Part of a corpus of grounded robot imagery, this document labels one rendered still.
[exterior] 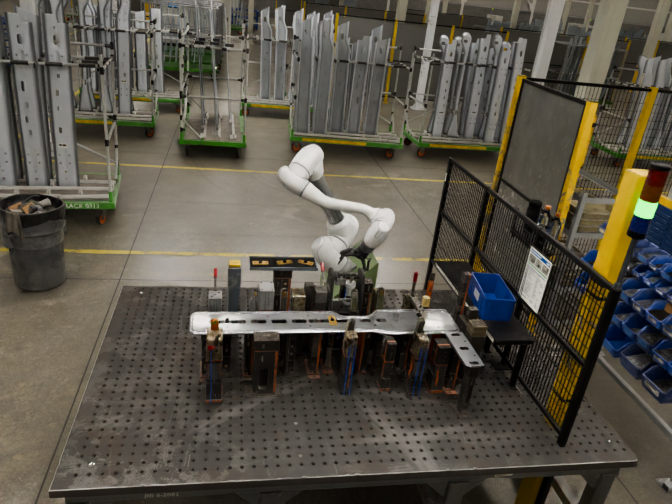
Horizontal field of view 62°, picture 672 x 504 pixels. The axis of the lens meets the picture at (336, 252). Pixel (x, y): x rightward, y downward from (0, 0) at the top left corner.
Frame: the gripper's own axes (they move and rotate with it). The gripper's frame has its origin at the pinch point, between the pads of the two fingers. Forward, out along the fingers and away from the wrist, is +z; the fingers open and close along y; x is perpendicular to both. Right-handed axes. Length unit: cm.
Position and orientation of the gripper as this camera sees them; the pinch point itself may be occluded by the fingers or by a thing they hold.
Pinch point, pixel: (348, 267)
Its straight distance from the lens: 337.0
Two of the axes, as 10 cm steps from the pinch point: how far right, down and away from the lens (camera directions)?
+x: -2.8, 6.2, -7.3
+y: -8.4, -5.2, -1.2
